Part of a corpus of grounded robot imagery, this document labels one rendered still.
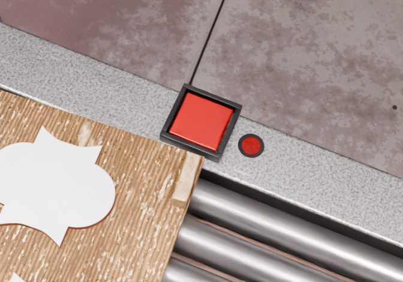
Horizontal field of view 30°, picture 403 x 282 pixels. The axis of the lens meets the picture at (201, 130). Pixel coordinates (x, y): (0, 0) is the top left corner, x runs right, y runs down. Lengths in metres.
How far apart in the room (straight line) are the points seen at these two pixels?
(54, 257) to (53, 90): 0.22
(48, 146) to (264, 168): 0.25
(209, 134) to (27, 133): 0.21
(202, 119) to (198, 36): 1.18
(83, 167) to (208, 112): 0.16
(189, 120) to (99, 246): 0.19
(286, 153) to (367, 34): 1.29
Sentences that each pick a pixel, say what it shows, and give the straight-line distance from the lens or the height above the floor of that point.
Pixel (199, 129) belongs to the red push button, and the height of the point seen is 0.93.
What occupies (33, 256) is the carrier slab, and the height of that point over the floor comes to 0.94.
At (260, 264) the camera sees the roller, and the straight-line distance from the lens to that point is 0.84.
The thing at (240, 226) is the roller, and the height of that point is 0.91.
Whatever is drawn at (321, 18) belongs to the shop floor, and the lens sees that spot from 2.15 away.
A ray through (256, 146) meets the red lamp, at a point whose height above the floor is 0.92.
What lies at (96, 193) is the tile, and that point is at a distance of 0.83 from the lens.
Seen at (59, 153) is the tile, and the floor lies 0.94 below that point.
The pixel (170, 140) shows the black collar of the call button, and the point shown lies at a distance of 0.88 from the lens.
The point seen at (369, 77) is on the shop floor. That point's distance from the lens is 2.09.
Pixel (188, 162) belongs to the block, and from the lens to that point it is 0.83.
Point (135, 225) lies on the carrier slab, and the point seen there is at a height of 0.94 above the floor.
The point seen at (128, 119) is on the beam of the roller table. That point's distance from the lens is 0.90.
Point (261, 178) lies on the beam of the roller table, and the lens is 0.88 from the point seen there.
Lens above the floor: 1.72
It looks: 64 degrees down
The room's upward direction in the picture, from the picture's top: 10 degrees clockwise
